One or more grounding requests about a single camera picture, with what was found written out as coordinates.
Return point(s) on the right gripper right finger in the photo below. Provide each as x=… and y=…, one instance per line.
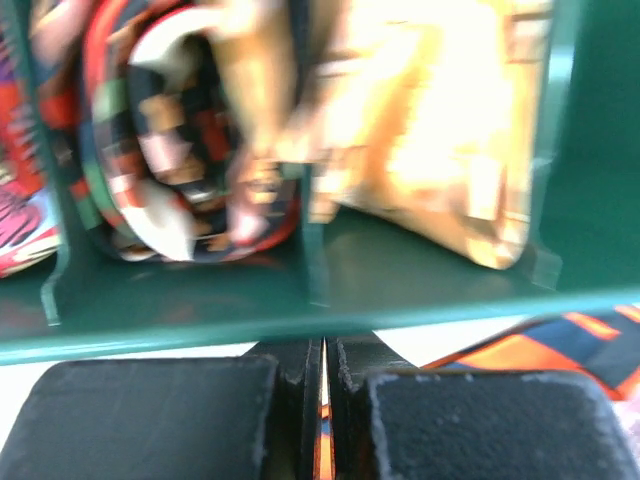
x=392, y=420

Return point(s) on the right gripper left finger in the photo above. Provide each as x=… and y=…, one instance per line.
x=248, y=416

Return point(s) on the orange navy striped tie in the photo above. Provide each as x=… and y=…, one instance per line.
x=603, y=345

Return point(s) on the green compartment tray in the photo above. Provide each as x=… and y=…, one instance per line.
x=360, y=273

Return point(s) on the red patterned rolled tie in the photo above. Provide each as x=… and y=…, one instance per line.
x=171, y=109

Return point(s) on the colourful rolled tie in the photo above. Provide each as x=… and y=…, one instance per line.
x=29, y=231

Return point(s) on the gold rolled tie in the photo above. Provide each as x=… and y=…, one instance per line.
x=420, y=112

